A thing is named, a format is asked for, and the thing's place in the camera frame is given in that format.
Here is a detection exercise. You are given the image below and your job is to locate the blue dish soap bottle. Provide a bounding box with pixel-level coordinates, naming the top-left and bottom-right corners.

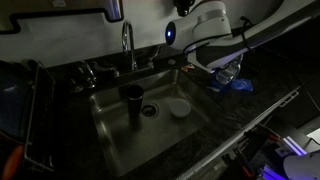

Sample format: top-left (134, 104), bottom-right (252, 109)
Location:
top-left (216, 55), bottom-right (243, 86)

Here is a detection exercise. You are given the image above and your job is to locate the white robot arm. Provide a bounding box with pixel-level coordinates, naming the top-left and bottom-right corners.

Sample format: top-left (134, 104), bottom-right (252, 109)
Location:
top-left (164, 0), bottom-right (320, 73)

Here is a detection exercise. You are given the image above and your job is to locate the stainless steel sink basin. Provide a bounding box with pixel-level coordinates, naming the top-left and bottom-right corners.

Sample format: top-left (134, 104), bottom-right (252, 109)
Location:
top-left (89, 69), bottom-right (219, 176)

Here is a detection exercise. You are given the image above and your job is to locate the black tumbler cup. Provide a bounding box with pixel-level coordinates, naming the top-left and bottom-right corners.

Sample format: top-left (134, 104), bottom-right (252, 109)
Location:
top-left (126, 85), bottom-right (144, 119)

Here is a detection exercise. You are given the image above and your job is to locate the chrome gooseneck faucet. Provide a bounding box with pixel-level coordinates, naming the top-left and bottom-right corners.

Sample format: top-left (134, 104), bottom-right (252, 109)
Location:
top-left (93, 20), bottom-right (160, 78)

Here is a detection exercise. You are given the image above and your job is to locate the small red white packet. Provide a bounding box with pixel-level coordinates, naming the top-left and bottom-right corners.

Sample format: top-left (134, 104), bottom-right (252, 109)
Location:
top-left (181, 64), bottom-right (195, 72)

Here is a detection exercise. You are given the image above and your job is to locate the blue sponge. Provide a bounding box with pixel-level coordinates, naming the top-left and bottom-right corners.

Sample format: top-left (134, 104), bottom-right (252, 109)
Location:
top-left (231, 79), bottom-right (254, 92)

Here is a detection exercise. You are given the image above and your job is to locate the black dish drying rack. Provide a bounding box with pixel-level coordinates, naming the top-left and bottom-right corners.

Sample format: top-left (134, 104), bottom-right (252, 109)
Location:
top-left (24, 61), bottom-right (56, 172)

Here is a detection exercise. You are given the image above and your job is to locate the blue plate in rack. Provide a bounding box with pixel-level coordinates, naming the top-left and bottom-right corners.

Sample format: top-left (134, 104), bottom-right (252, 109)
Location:
top-left (0, 72), bottom-right (32, 140)

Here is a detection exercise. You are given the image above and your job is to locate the black wall soap dispenser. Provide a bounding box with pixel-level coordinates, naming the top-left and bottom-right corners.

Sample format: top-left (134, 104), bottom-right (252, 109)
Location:
top-left (173, 0), bottom-right (195, 17)

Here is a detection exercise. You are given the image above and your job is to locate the orange handle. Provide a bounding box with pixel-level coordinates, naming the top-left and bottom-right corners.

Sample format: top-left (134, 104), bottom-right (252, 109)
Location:
top-left (1, 145), bottom-right (24, 180)

